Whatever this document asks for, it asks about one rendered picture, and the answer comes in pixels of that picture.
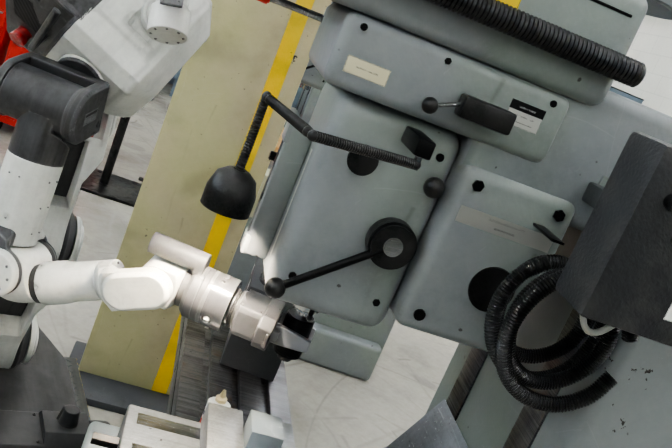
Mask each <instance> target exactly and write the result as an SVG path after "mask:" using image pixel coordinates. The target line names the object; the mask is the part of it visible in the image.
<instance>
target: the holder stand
mask: <svg viewBox="0 0 672 448"><path fill-rule="evenodd" d="M264 286H265V275H264V264H263V259H262V258H259V257H257V258H256V261H255V263H254V266H253V269H252V271H251V274H250V276H249V279H248V281H247V284H246V286H245V289H244V291H245V290H246V291H249V290H250V289H251V290H254V291H256V292H258V293H261V294H263V295H265V296H267V295H266V293H265V290H264ZM292 308H295V306H294V305H293V304H292V303H289V302H287V304H286V307H285V309H284V311H286V312H287V311H288V310H289V309H292ZM284 311H283V312H284ZM273 345H274V344H273V343H271V342H270V341H269V343H268V345H267V347H266V349H265V351H262V350H260V349H258V348H255V347H253V346H251V342H250V341H248V340H246V339H243V338H241V337H239V336H236V335H234V334H232V333H230V332H229V333H228V336H227V340H226V343H225V346H224V350H223V353H222V357H221V360H220V363H221V364H223V365H226V366H229V367H231V368H234V369H237V370H240V371H243V372H246V373H248V374H251V375H254V376H257V377H260V378H263V379H265V380H268V381H271V382H273V381H274V379H275V376H276V374H277V371H278V369H279V367H280V364H281V362H282V360H280V359H279V358H278V356H277V353H276V352H275V351H274V349H273Z"/></svg>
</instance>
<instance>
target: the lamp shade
mask: <svg viewBox="0 0 672 448"><path fill-rule="evenodd" d="M255 201H256V181H255V180H254V178H253V177H252V176H251V174H250V173H249V172H248V171H246V170H245V169H244V170H240V169H238V168H236V166H233V165H229V166H225V167H221V168H218V169H217V170H216V171H215V172H214V174H213V175H212V176H211V177H210V179H209V180H208V181H207V183H206V186H205V188H204V191H203V194H202V197H201V199H200V202H201V204H202V205H203V206H205V207H206V208H207V209H209V210H211V211H212V212H214V213H217V214H219V215H222V216H224V217H228V218H231V219H237V220H246V219H248V218H249V216H250V214H251V211H252V208H253V206H254V203H255Z"/></svg>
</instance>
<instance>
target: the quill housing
mask: <svg viewBox="0 0 672 448"><path fill-rule="evenodd" d="M309 125H310V126H311V127H312V128H313V130H316V131H319V132H323V133H326V134H330V135H333V136H336V137H341V138H343V139H348V140H350V141H355V142H357V143H361V144H365V145H368V146H372V147H375V148H379V149H382V150H386V151H388V152H392V153H396V154H399V155H403V156H406V157H409V158H413V159H414V158H415V155H413V153H412V152H411V151H410V150H409V149H408V148H407V147H406V146H405V145H404V144H403V143H402V142H401V138H402V136H403V134H404V131H405V129H406V127H407V126H411V127H413V128H416V129H419V130H421V131H422V132H423V133H424V134H425V135H427V136H428V137H429V138H430V139H431V140H432V141H433V142H434V143H435V144H436V147H435V149H434V152H433V154H432V156H431V159H430V160H425V159H422V161H421V167H420V169H418V170H417V171H416V170H413V169H409V168H406V167H403V166H399V165H395V164H391V163H388V162H384V161H381V160H377V159H373V158H370V157H366V156H364V155H359V154H355V153H352V152H348V151H345V150H341V149H337V148H334V147H331V146H327V145H324V144H319V143H317V142H311V145H310V147H309V150H308V153H307V155H306V158H305V160H304V163H303V165H302V168H301V170H300V173H299V175H298V178H297V180H296V183H295V185H294V188H293V191H292V193H291V196H290V198H289V201H288V203H287V206H286V208H285V211H284V213H283V216H282V218H281V221H280V223H279V226H278V229H277V231H276V234H275V236H274V239H273V241H272V244H271V246H270V249H269V251H268V254H267V256H266V258H265V259H263V264H264V275H265V283H266V281H267V280H268V279H270V278H272V277H278V278H281V279H282V280H286V279H289V278H291V277H294V276H297V275H300V274H303V273H305V272H308V271H311V270H314V269H317V268H319V267H322V266H325V265H328V264H331V263H333V262H336V261H339V260H342V259H345V258H347V257H350V256H353V255H356V254H359V253H361V252H364V251H367V250H366V247H365V237H366V234H367V232H368V230H369V228H370V227H371V226H372V225H373V224H374V223H375V222H377V221H378V220H380V219H383V218H387V217H395V218H399V219H401V220H403V221H405V222H406V223H407V224H408V225H409V226H410V227H411V229H412V231H413V232H414V234H415V236H416V239H417V244H418V241H419V239H420V237H421V235H422V232H423V230H424V228H425V226H426V223H427V221H428V219H429V217H430V214H431V212H432V210H433V208H434V205H435V203H436V201H437V199H438V198H436V199H432V198H429V197H428V196H426V195H425V193H424V191H423V185H424V183H425V181H426V180H427V179H428V178H431V177H438V178H440V179H441V180H442V181H443V182H444V183H445V181H446V178H447V176H448V174H449V172H450V169H451V167H452V165H453V163H454V160H455V158H456V156H457V154H458V150H459V140H458V138H457V135H456V134H455V133H454V132H453V131H450V130H447V129H445V128H442V127H439V126H437V125H434V124H432V123H429V122H426V121H424V120H421V119H419V118H416V117H413V116H411V115H408V114H406V113H403V112H400V111H398V110H395V109H393V108H390V107H387V106H385V105H382V104H380V103H377V102H374V101H372V100H369V99H367V98H364V97H361V96H359V95H356V94H354V93H351V92H348V91H346V90H343V89H340V88H338V87H335V86H333V85H330V84H329V83H327V82H326V83H325V85H324V87H323V88H322V91H321V93H320V96H319V98H318V101H317V103H316V106H315V109H314V111H313V114H312V116H311V119H310V121H309ZM408 264H409V263H408ZM408 264H407V265H405V266H403V267H401V268H399V269H394V270H387V269H383V268H380V267H378V266H377V265H375V264H374V263H373V261H372V260H371V259H367V260H365V261H362V262H359V263H356V264H353V265H351V266H348V267H345V268H342V269H340V270H337V271H334V272H331V273H328V274H326V275H323V276H320V277H317V278H314V279H312V280H309V281H306V282H303V283H300V284H298V285H295V286H292V287H289V288H286V291H285V293H284V295H283V296H282V297H280V298H278V299H279V300H282V301H285V302H289V303H292V304H295V305H298V306H301V307H305V308H308V309H311V310H314V311H317V312H321V313H324V314H327V315H330V316H334V317H337V318H340V319H343V320H346V321H350V322H353V323H356V324H359V325H362V326H375V325H377V324H379V323H380V322H381V321H382V320H383V319H384V317H385V316H386V314H387V311H388V309H389V307H390V305H391V302H392V300H393V298H394V296H395V293H396V291H397V289H398V286H399V284H400V282H401V280H402V277H403V275H404V273H405V271H406V268H407V266H408Z"/></svg>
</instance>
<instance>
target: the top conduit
mask: <svg viewBox="0 0 672 448"><path fill-rule="evenodd" d="M426 1H430V2H431V3H435V5H438V4H439V6H440V7H441V6H443V7H444V9H445V8H447V9H448V10H452V12H456V13H457V14H460V15H461V16H463V15H464V16H465V17H466V18H467V17H469V19H473V20H474V21H477V22H478V23H482V25H486V26H487V27H488V26H490V28H494V29H495V30H498V31H499V32H502V33H503V34H505V33H506V34H507V35H510V36H511V37H515V38H516V39H519V40H520V41H521V40H523V42H527V43H528V44H531V45H532V46H535V47H536V48H537V47H539V48H540V49H543V50H544V51H547V52H548V53H550V52H551V53H552V54H555V55H556V56H559V57H560V58H563V59H567V60H568V61H571V62H572V63H575V64H579V65H580V66H583V67H584V68H587V69H590V70H591V71H595V72H596V73H599V74H602V75H603V76H606V77H607V78H611V79H614V80H615V81H618V82H619V83H622V84H625V85H627V86H630V87H636V86H638V85H639V84H640V83H641V82H642V81H643V79H644V77H645V75H646V65H645V64H644V63H643V62H642V63H641V62H640V61H637V60H636V59H633V58H630V57H629V56H626V55H624V54H621V53H620V52H619V53H618V52H617V51H614V50H613V49H610V48H608V47H607V48H606V47H605V46H602V45H601V44H598V43H597V42H595V43H594V41H590V40H589V39H586V38H585V37H582V36H581V35H580V36H578V34H574V33H573V32H570V31H569V30H567V31H566V29H562V28H561V27H558V26H557V25H554V24H553V23H551V24H550V22H546V21H545V20H542V19H541V18H538V17H536V16H535V17H534V16H533V15H532V14H531V15H529V13H525V12H524V11H521V10H520V9H518V10H517V8H516V7H514V8H513V7H512V6H509V5H508V4H504V2H500V1H499V0H497V1H496V0H426Z"/></svg>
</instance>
